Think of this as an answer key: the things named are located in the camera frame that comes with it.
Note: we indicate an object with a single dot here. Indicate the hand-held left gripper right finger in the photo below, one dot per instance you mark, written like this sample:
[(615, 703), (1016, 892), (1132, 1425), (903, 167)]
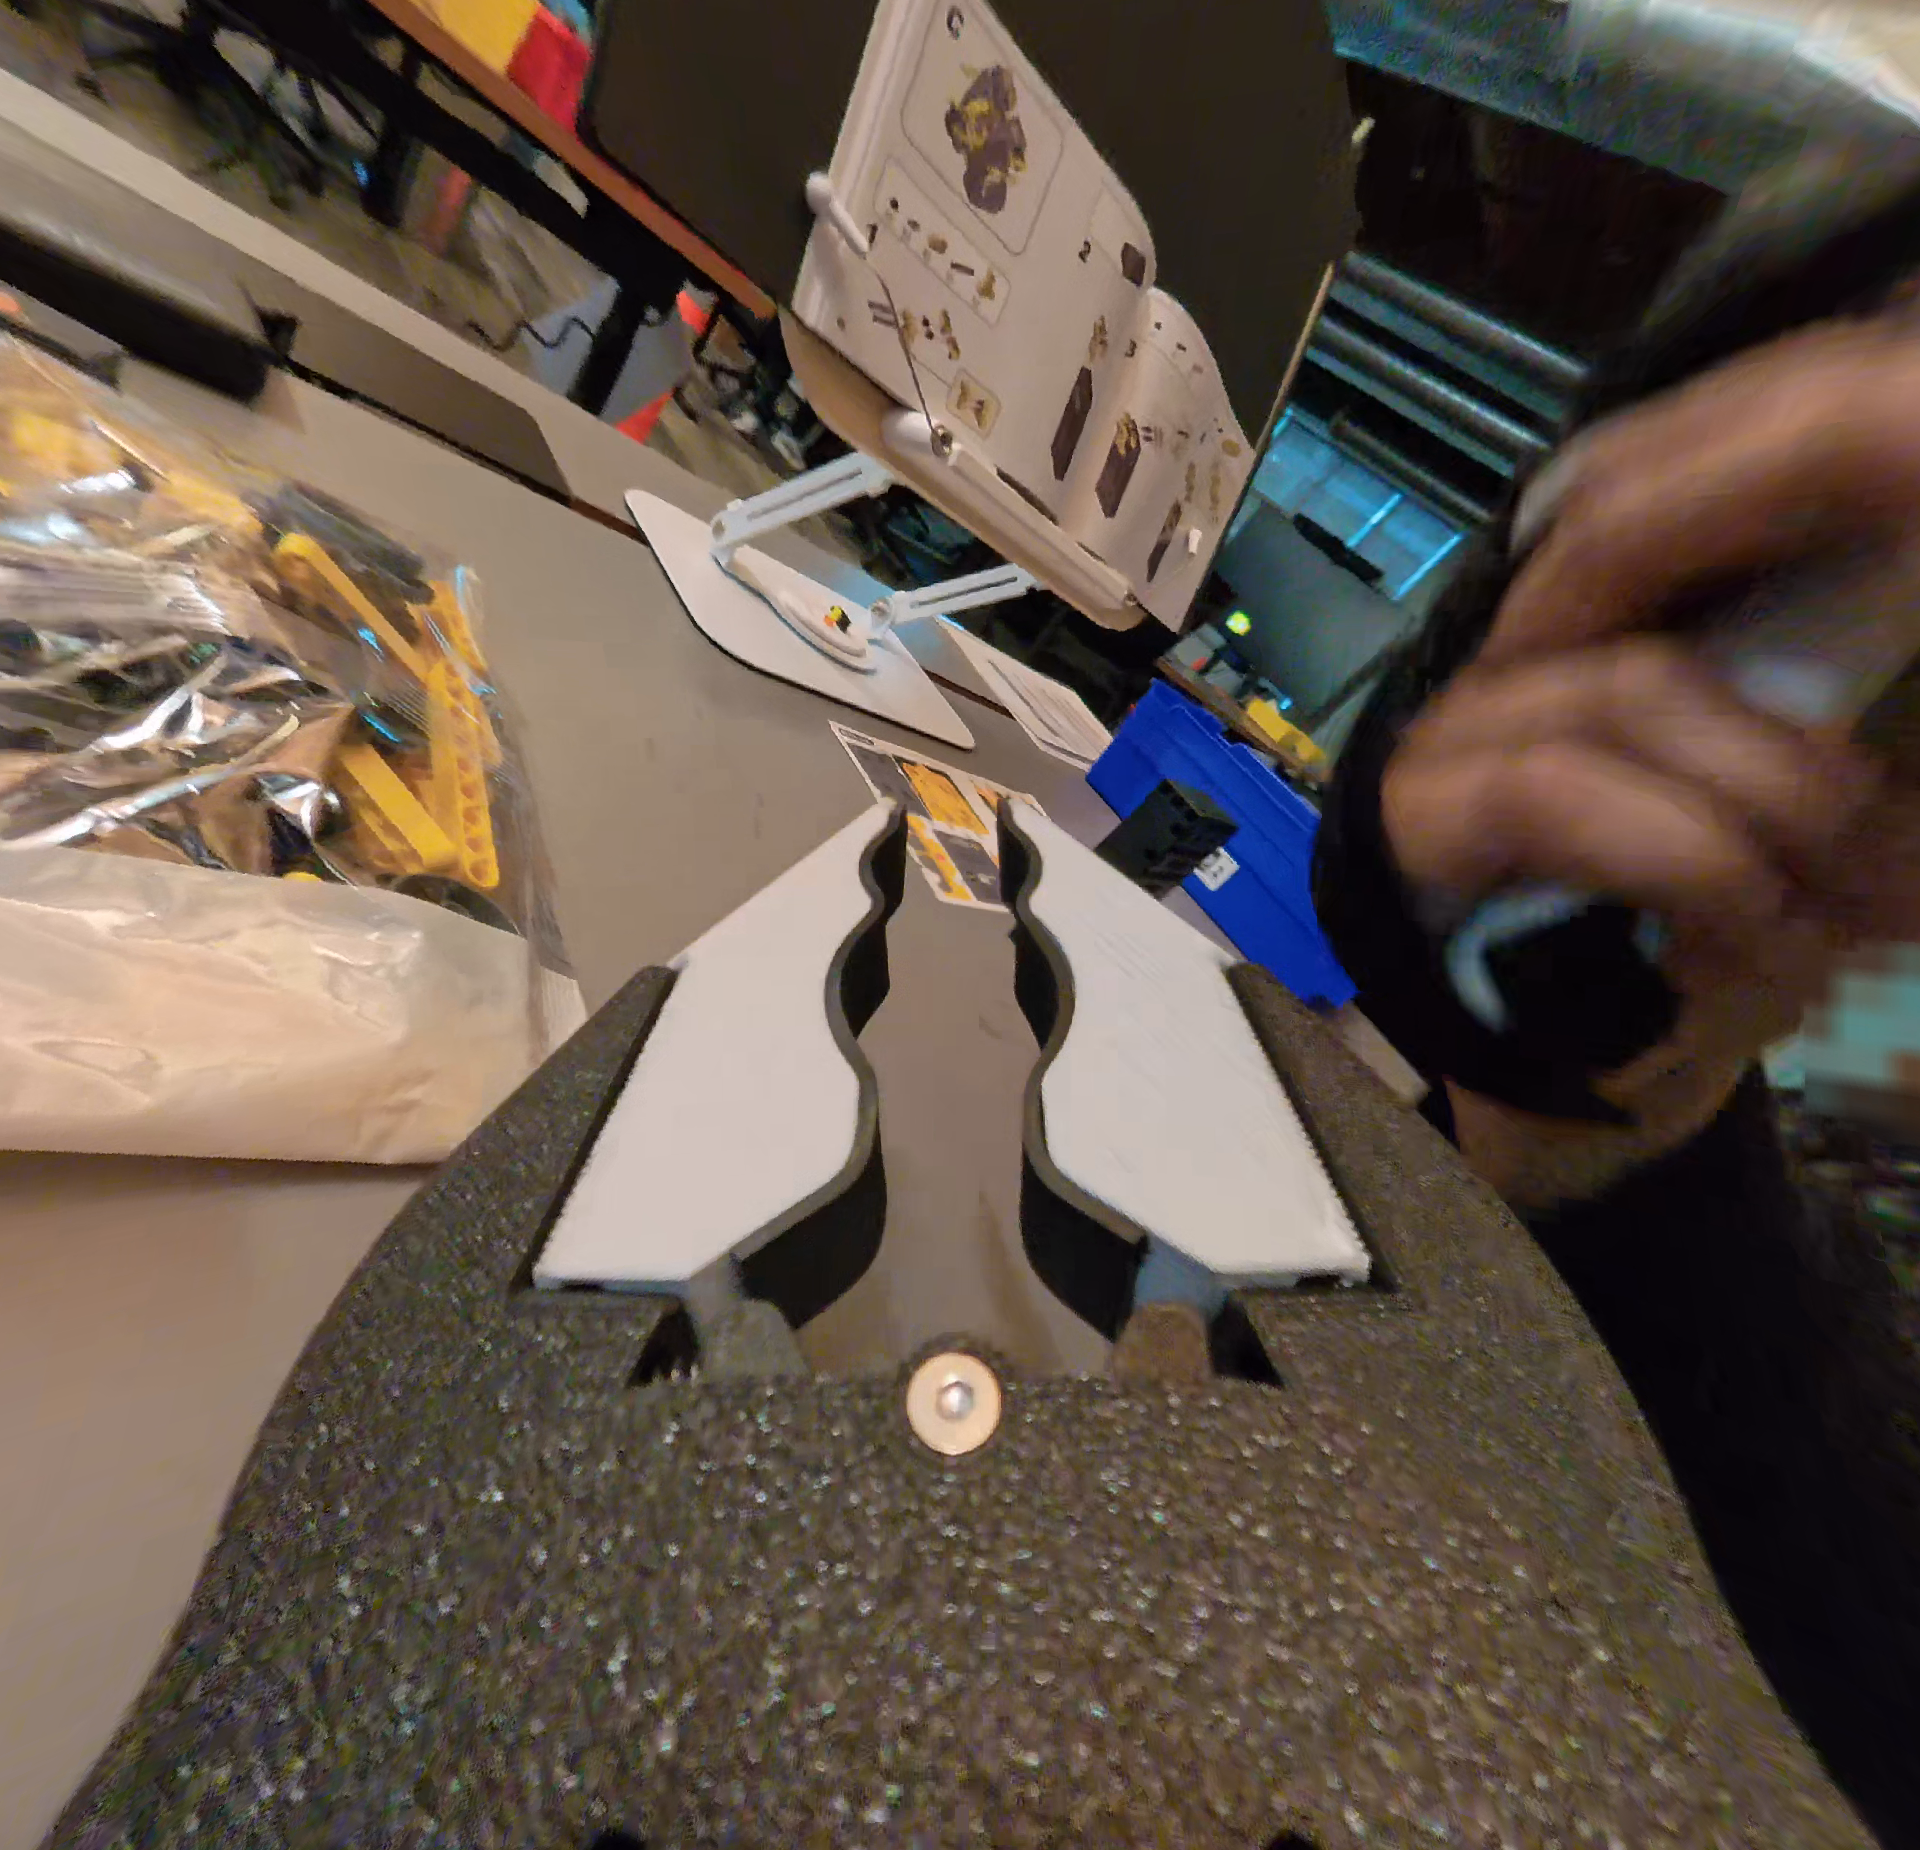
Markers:
[(1184, 1114)]

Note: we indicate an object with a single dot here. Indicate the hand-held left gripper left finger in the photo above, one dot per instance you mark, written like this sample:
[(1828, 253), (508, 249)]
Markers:
[(722, 1102)]

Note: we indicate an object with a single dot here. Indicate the blue plastic bin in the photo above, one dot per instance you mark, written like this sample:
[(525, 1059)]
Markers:
[(1274, 860)]

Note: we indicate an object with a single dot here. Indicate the black toy brick frame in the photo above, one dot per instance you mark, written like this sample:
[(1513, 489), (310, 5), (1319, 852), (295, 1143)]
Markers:
[(1172, 840)]

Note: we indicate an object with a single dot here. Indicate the person's right forearm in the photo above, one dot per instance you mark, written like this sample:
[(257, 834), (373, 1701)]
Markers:
[(1724, 1355)]

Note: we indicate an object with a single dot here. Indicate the person's right hand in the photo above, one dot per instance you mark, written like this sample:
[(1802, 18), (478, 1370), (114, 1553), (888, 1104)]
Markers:
[(1650, 785)]

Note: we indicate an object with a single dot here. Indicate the yellow black sticker sheet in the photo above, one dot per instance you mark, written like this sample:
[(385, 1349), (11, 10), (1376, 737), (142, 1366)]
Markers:
[(947, 808)]

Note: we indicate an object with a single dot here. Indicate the white printed paper sheet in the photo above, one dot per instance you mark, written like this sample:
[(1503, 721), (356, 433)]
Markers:
[(1044, 703)]

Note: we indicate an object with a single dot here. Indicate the white book stand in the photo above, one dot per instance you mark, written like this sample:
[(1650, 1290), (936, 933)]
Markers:
[(812, 634)]

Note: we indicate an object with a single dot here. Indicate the white paper bag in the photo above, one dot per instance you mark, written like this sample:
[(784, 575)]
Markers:
[(224, 1025)]

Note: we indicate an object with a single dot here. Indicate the clear bag of yellow parts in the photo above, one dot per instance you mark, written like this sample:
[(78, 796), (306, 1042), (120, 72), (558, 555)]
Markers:
[(224, 651)]

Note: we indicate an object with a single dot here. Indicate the orange traffic cone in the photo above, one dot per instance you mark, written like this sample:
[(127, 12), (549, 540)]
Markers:
[(669, 381)]

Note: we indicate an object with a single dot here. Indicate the open instruction booklet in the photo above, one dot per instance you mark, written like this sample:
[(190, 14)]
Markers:
[(992, 230)]

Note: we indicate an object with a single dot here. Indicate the black monitor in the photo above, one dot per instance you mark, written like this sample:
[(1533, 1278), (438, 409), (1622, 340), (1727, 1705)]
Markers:
[(722, 81)]

